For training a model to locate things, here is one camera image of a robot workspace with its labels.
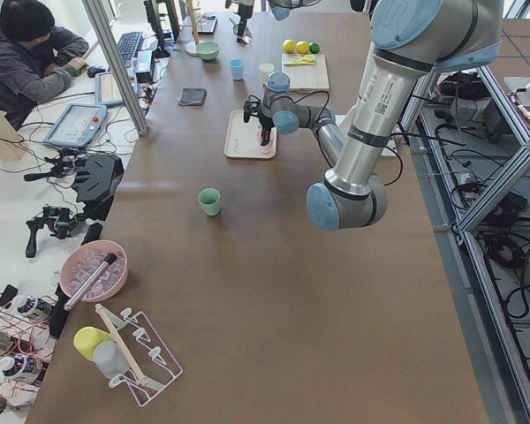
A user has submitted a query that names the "whole yellow lemon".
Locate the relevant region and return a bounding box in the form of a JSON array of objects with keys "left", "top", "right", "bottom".
[{"left": 282, "top": 39, "right": 295, "bottom": 54}]

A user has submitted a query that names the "seated person in hoodie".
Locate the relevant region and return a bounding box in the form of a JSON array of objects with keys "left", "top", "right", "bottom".
[{"left": 0, "top": 1, "right": 89, "bottom": 129}]

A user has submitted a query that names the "green ceramic bowl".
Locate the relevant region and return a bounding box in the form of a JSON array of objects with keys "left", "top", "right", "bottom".
[{"left": 196, "top": 41, "right": 220, "bottom": 61}]

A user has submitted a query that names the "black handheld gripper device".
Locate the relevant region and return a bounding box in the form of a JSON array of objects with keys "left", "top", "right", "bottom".
[{"left": 25, "top": 205, "right": 86, "bottom": 258}]

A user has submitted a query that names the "black keyboard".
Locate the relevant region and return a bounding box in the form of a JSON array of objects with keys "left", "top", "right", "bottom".
[{"left": 117, "top": 31, "right": 144, "bottom": 68}]

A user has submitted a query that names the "wooden cutting board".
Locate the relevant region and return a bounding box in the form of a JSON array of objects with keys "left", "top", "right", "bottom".
[{"left": 281, "top": 53, "right": 329, "bottom": 92}]

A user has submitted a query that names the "metal cylinder tool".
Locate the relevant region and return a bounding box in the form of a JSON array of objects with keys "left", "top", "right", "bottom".
[{"left": 63, "top": 253, "right": 117, "bottom": 311}]

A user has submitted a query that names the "blue teach pendant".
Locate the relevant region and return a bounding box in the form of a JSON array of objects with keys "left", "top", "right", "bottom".
[
  {"left": 42, "top": 103, "right": 107, "bottom": 148},
  {"left": 95, "top": 72, "right": 125, "bottom": 108}
]

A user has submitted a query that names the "pale yellow plastic cup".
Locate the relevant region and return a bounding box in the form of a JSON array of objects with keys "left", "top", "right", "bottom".
[{"left": 258, "top": 63, "right": 276, "bottom": 85}]

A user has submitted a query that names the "green lime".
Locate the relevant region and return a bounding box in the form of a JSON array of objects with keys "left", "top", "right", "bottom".
[{"left": 309, "top": 42, "right": 321, "bottom": 54}]

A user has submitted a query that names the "yellow cup on rack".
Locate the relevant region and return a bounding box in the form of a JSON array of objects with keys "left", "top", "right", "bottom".
[{"left": 73, "top": 326, "right": 112, "bottom": 361}]

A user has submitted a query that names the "yellow plastic knife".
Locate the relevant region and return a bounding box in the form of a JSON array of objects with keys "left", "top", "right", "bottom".
[{"left": 283, "top": 61, "right": 316, "bottom": 66}]

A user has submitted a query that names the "metal scoop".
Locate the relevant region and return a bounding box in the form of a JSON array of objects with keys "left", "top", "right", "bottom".
[{"left": 229, "top": 16, "right": 252, "bottom": 44}]

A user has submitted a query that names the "pink plastic cup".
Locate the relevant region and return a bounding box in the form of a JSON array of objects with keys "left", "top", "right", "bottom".
[{"left": 257, "top": 126, "right": 276, "bottom": 155}]

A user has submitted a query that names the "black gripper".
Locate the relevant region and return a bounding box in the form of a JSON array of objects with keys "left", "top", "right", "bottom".
[
  {"left": 243, "top": 95, "right": 275, "bottom": 146},
  {"left": 236, "top": 4, "right": 253, "bottom": 43}
]

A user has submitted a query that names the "white wire cup rack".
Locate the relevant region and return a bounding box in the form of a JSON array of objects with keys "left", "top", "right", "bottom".
[{"left": 107, "top": 307, "right": 183, "bottom": 407}]

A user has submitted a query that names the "aluminium frame post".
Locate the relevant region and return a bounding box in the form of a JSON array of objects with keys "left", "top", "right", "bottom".
[{"left": 82, "top": 0, "right": 148, "bottom": 137}]

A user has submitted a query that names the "grey cup on rack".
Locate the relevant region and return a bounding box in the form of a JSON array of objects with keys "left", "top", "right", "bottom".
[{"left": 93, "top": 341, "right": 130, "bottom": 379}]

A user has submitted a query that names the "cream rabbit tray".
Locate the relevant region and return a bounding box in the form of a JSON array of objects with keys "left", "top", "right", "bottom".
[{"left": 223, "top": 110, "right": 276, "bottom": 160}]

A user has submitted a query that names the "wooden stick on rack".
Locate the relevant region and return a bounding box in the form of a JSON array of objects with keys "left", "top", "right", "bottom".
[{"left": 95, "top": 303, "right": 148, "bottom": 387}]

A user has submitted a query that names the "grey folded cloth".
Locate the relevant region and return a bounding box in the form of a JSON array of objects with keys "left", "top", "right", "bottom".
[{"left": 178, "top": 87, "right": 207, "bottom": 106}]

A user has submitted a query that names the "wooden stand with base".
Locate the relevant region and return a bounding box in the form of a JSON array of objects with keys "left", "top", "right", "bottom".
[{"left": 179, "top": 0, "right": 200, "bottom": 57}]

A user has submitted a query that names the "green plastic cup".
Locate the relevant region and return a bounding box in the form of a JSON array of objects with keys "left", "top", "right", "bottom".
[{"left": 198, "top": 187, "right": 221, "bottom": 216}]

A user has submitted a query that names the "blue plastic cup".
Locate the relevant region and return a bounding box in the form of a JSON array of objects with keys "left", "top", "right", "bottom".
[{"left": 229, "top": 58, "right": 245, "bottom": 81}]

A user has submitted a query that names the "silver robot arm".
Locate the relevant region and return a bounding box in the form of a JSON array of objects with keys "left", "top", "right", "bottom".
[
  {"left": 244, "top": 0, "right": 503, "bottom": 231},
  {"left": 225, "top": 0, "right": 318, "bottom": 43}
]

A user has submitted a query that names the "pink bowl of ice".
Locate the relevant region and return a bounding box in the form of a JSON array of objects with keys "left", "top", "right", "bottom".
[{"left": 60, "top": 240, "right": 129, "bottom": 302}]

